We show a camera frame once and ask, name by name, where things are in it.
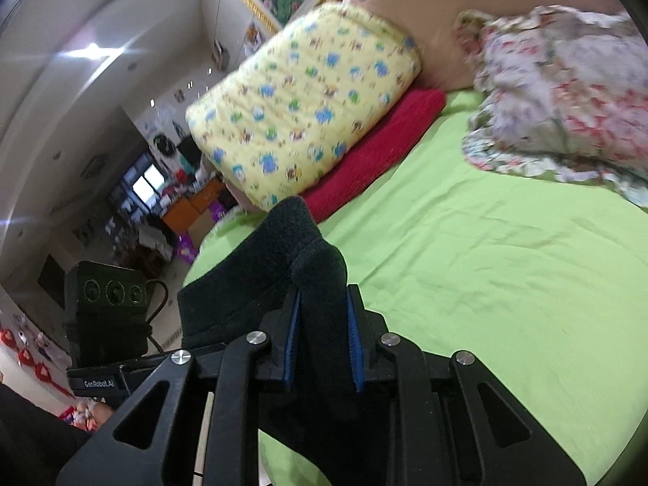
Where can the pink quilt with plaid hearts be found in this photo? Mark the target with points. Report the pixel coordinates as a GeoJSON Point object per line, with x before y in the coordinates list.
{"type": "Point", "coordinates": [445, 20]}

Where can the black wall screen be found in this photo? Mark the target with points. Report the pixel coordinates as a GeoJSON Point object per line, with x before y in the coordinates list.
{"type": "Point", "coordinates": [50, 276]}

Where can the person's left forearm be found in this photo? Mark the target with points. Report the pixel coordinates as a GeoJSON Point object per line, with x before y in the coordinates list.
{"type": "Point", "coordinates": [30, 445]}

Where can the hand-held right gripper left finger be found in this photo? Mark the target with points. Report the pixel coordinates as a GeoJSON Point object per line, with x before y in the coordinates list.
{"type": "Point", "coordinates": [291, 347]}

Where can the orange cabinet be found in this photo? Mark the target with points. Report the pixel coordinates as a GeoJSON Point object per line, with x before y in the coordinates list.
{"type": "Point", "coordinates": [187, 210]}

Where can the black pants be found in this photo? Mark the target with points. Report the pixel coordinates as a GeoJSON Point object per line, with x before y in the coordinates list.
{"type": "Point", "coordinates": [253, 273]}

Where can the yellow patterned pillow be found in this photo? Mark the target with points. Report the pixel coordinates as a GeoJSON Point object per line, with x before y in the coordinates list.
{"type": "Point", "coordinates": [303, 106]}

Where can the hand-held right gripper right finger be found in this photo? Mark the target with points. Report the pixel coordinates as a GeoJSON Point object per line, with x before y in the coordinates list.
{"type": "Point", "coordinates": [355, 347]}

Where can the floral ruffled cloth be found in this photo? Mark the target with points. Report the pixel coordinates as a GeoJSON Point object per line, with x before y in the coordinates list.
{"type": "Point", "coordinates": [557, 96]}

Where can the window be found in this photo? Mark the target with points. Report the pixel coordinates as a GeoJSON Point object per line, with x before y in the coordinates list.
{"type": "Point", "coordinates": [147, 180]}

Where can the red towel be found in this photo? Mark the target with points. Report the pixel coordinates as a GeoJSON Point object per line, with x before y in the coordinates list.
{"type": "Point", "coordinates": [384, 141]}

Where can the green bed sheet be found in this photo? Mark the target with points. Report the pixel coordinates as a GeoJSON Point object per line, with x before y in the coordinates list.
{"type": "Point", "coordinates": [481, 288]}

